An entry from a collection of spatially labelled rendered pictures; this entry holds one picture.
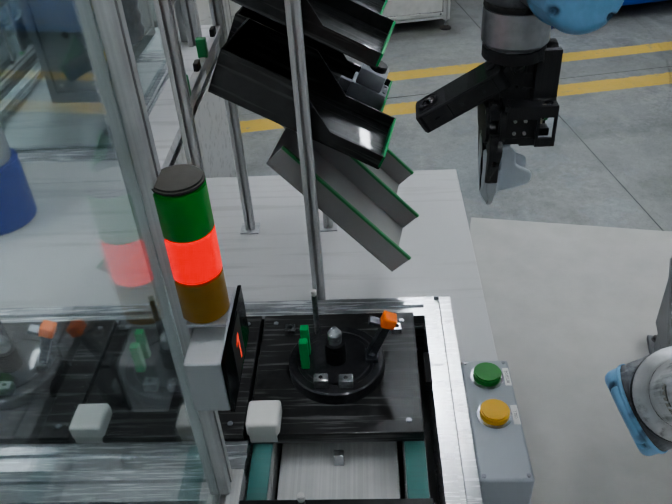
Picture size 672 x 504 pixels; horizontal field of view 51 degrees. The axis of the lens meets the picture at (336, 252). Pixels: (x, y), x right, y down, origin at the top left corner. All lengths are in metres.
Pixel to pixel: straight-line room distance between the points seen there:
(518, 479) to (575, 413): 0.25
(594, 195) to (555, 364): 2.14
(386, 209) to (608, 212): 2.04
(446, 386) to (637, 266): 0.57
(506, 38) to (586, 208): 2.45
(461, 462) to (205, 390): 0.38
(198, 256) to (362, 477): 0.45
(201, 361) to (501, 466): 0.44
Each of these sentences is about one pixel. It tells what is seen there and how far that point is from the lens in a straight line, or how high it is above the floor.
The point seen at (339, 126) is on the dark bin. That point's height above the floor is 1.22.
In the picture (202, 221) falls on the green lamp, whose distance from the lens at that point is 0.65.
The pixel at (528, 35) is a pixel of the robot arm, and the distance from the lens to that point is 0.81.
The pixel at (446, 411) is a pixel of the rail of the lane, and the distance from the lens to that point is 1.02.
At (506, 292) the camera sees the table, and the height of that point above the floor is 0.86.
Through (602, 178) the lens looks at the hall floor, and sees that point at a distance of 3.46.
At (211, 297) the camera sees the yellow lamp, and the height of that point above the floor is 1.29.
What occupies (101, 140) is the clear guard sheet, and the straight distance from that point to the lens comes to 0.57.
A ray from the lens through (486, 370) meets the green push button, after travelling 1.06.
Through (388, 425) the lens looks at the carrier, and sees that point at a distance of 0.99.
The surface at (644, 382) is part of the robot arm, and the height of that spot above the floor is 1.08.
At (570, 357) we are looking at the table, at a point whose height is 0.86.
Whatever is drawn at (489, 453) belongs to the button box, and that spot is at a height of 0.96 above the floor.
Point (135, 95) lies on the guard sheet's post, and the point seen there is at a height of 1.50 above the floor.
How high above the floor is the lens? 1.73
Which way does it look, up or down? 37 degrees down
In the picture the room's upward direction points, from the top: 4 degrees counter-clockwise
